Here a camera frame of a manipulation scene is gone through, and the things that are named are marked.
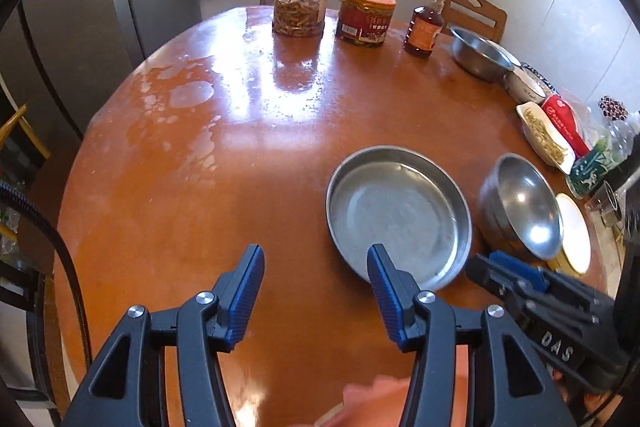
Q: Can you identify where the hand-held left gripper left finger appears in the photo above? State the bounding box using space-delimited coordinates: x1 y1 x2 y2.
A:
60 245 266 427

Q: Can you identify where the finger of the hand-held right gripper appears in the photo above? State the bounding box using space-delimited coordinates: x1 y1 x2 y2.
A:
466 255 596 325
489 251 613 308

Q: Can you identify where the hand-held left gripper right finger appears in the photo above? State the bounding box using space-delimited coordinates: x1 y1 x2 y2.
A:
366 244 568 427

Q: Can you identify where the small steel bowl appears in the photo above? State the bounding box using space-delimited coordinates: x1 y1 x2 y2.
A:
478 153 565 260

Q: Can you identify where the white cup with yellow rim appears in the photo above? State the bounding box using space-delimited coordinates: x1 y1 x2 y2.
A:
547 192 592 277

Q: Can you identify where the round steel plate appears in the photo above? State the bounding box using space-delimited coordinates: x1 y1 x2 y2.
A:
326 146 473 293

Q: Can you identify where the pink plate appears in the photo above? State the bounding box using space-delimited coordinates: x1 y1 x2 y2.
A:
307 374 418 427

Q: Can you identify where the clear plastic cup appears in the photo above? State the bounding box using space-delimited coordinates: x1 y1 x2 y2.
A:
585 179 626 228

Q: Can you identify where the green labelled plastic bottle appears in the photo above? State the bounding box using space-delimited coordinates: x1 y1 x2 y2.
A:
566 109 640 200

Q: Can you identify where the black thermos flask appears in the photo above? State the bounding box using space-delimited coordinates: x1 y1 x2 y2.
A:
607 167 640 233

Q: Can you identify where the white plate of dried fish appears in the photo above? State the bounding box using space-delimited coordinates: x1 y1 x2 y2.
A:
516 102 576 175

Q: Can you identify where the red packet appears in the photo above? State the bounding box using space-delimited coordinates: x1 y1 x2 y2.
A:
540 94 593 158

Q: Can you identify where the clear plastic bag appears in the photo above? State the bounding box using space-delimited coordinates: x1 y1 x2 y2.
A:
555 87 608 148

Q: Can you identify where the white bowl with food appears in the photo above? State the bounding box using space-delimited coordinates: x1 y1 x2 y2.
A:
502 68 548 104

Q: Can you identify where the blue patterned bowl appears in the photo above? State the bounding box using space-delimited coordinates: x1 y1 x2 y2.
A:
520 62 556 92

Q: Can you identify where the plain white bowl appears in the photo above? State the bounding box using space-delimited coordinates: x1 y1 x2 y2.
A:
487 39 523 68

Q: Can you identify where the large steel bowl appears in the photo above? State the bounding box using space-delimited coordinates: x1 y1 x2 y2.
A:
450 26 522 82

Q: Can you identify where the brown sauce bottle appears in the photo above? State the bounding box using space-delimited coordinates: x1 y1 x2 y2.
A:
403 0 448 59

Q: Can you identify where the jar with red lid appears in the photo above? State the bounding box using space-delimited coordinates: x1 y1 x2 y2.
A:
335 0 397 50

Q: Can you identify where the yellow wooden chair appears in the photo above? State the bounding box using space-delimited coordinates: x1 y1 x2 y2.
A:
0 104 53 172

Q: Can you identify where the thick black cable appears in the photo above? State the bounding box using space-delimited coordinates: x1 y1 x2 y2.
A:
0 179 93 373

